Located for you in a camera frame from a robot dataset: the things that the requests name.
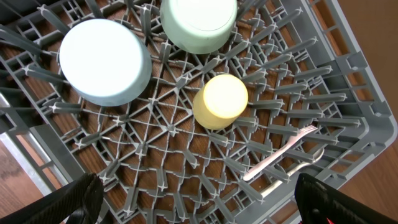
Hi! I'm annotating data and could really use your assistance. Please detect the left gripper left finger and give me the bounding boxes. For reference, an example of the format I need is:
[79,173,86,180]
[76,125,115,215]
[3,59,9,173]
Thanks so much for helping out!
[1,173,104,224]

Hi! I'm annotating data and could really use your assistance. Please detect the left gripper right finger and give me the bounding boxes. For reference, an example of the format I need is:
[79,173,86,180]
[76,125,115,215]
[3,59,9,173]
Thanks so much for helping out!
[294,173,395,224]

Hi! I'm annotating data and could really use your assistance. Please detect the yellow cup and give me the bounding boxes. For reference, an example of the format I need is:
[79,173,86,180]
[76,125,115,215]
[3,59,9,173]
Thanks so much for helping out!
[193,74,248,130]

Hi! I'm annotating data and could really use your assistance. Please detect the small light blue bowl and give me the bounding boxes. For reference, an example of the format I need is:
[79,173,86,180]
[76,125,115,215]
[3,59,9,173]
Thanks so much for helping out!
[59,19,152,106]

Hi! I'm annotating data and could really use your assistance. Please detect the green bowl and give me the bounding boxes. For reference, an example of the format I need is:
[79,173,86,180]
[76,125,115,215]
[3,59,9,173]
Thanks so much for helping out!
[160,0,238,54]

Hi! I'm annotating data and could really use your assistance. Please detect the silver spoon in rack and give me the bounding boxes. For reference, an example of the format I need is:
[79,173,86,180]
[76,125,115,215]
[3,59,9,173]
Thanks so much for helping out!
[261,149,325,199]

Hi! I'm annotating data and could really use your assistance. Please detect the pink utensil in rack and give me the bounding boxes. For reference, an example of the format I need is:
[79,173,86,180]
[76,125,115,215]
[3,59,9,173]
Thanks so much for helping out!
[243,125,318,181]

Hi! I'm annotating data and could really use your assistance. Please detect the grey dishwasher rack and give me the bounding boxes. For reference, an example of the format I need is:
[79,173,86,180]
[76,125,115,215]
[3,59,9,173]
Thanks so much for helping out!
[1,0,397,223]

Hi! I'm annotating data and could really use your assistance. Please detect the red plastic tray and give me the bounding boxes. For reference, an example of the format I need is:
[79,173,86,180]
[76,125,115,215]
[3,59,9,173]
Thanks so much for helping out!
[326,218,334,224]

